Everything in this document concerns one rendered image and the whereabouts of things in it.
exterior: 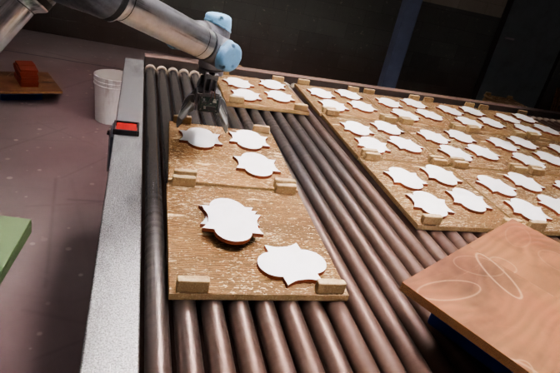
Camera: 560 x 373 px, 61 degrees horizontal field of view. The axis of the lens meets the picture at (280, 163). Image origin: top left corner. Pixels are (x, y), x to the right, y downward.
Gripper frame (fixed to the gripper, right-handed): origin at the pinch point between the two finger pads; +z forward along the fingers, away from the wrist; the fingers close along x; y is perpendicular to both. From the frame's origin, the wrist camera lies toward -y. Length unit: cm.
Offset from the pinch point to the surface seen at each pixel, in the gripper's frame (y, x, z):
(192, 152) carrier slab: 10.3, -2.8, 3.3
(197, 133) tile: -2.3, -0.7, 2.4
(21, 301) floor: -29, -59, 97
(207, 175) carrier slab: 23.6, 0.7, 3.2
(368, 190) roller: 20, 50, 5
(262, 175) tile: 22.5, 16.1, 2.2
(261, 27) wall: -475, 106, 47
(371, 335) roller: 78, 28, 5
